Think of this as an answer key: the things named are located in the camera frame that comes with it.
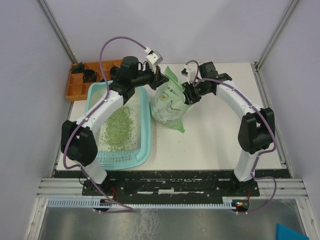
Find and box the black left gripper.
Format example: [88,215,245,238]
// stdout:
[132,64,170,91]

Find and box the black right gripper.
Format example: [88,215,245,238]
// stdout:
[177,81,210,109]

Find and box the green cat litter bag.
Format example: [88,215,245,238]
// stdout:
[149,66,193,133]

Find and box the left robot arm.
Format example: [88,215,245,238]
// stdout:
[60,52,169,195]

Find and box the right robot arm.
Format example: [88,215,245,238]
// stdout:
[181,61,277,196]

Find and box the green litter pellets pile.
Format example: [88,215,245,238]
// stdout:
[97,105,140,152]

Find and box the teal plastic litter box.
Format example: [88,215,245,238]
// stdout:
[95,86,151,171]

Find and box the black round part in tray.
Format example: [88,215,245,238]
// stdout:
[109,65,121,80]

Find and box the orange wooden compartment tray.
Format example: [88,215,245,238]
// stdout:
[65,58,126,102]

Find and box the small circuit board with LEDs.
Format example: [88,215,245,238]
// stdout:
[235,200,250,212]

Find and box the blue foam pad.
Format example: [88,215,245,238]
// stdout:
[275,223,310,240]

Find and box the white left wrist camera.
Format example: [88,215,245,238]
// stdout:
[144,47,163,67]

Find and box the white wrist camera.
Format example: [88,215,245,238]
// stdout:
[144,47,163,67]
[181,64,198,84]

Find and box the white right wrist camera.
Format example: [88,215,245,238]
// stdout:
[181,64,198,84]

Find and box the black ring part in tray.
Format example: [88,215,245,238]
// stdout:
[82,69,98,83]

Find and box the black mounting base plate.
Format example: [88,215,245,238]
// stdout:
[81,169,261,201]

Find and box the light blue cable duct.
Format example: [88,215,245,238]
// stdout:
[46,195,237,209]

